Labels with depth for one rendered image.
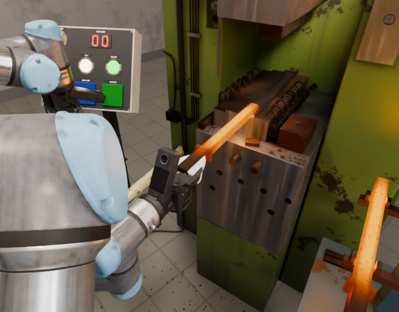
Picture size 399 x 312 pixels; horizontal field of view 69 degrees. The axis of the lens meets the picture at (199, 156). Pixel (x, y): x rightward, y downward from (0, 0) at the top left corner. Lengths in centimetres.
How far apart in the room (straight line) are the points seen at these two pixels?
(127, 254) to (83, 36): 80
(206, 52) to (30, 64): 65
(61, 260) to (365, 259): 58
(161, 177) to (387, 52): 65
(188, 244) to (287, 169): 101
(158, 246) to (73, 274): 151
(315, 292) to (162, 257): 101
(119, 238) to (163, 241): 126
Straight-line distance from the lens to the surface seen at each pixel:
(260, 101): 107
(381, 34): 92
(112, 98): 108
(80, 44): 116
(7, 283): 32
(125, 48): 109
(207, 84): 117
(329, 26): 131
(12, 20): 367
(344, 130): 105
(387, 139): 104
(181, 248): 178
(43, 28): 82
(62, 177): 28
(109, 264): 57
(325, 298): 95
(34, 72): 66
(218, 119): 103
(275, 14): 84
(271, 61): 141
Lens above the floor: 146
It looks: 38 degrees down
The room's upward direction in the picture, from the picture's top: straight up
